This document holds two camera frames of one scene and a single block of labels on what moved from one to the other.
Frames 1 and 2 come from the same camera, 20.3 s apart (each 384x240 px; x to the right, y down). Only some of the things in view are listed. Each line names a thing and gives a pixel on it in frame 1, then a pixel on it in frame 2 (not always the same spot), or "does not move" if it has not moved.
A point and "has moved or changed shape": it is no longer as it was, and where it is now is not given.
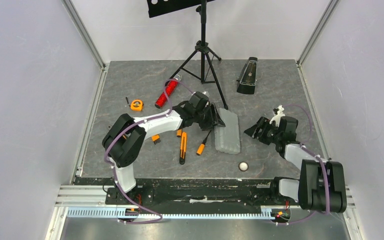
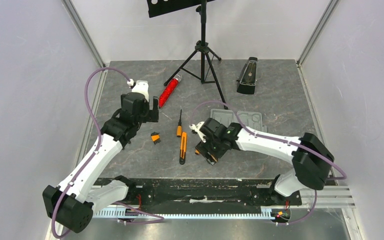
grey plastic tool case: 227,138 has moved or changed shape
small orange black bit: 155,138 does not move
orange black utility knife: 183,147 does not move
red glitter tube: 169,87 does not move
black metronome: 246,81 does not move
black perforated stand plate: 157,7 does not move
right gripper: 260,129 → 206,147
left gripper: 214,119 → 153,114
